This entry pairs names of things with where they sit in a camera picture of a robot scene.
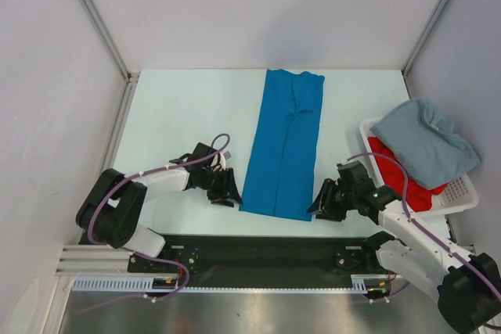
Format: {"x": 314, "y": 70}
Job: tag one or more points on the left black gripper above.
{"x": 228, "y": 188}

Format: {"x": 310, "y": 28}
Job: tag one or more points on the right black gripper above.
{"x": 323, "y": 206}

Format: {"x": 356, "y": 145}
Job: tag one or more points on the blue t shirt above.
{"x": 281, "y": 169}

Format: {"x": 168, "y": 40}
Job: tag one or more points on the grey t shirt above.
{"x": 424, "y": 142}

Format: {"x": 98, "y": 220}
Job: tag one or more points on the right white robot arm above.
{"x": 465, "y": 286}

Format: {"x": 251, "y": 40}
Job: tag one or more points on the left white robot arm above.
{"x": 110, "y": 213}

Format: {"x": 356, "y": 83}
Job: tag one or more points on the red t shirt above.
{"x": 418, "y": 197}

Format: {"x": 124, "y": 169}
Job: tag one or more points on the white plastic basket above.
{"x": 458, "y": 196}

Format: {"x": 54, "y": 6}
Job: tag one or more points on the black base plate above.
{"x": 239, "y": 278}

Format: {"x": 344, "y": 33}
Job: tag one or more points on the left aluminium frame post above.
{"x": 103, "y": 33}

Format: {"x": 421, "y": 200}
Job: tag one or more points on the aluminium frame post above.
{"x": 431, "y": 25}
{"x": 103, "y": 33}

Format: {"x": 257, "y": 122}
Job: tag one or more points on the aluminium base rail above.
{"x": 90, "y": 259}

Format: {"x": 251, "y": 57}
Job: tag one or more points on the right aluminium frame post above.
{"x": 431, "y": 25}

